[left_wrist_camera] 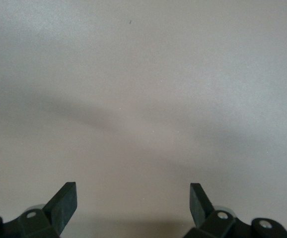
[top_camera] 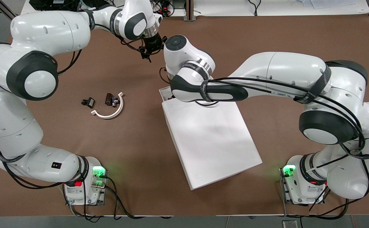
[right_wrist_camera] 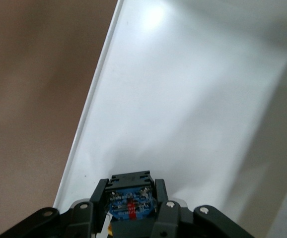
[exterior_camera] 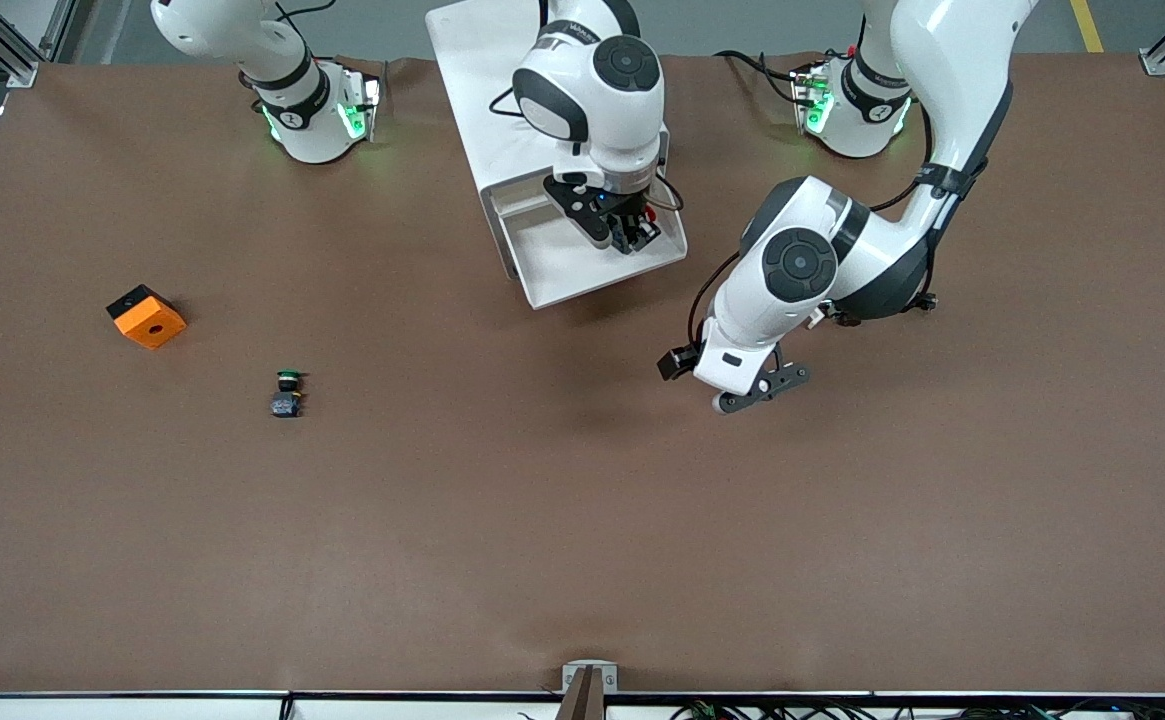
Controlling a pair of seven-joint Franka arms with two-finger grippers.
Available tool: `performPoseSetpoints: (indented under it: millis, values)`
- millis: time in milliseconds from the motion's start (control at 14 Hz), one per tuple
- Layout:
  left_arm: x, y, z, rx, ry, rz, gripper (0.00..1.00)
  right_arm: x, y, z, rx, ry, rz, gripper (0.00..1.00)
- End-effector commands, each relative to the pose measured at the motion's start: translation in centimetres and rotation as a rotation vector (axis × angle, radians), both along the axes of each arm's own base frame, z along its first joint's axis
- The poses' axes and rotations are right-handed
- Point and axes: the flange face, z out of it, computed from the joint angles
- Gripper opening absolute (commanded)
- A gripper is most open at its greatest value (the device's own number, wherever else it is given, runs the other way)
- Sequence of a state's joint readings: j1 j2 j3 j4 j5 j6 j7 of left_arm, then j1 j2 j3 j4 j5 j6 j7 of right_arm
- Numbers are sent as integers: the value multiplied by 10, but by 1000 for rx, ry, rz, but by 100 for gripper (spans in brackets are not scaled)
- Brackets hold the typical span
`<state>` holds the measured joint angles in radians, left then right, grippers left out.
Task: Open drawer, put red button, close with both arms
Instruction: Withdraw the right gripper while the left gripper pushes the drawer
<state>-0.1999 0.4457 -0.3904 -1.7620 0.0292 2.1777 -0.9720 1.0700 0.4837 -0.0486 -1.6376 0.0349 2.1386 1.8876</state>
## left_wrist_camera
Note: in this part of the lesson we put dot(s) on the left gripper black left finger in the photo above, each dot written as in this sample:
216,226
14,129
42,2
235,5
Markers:
61,205

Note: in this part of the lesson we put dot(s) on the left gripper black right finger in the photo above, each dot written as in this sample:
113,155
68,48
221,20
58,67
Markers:
200,205

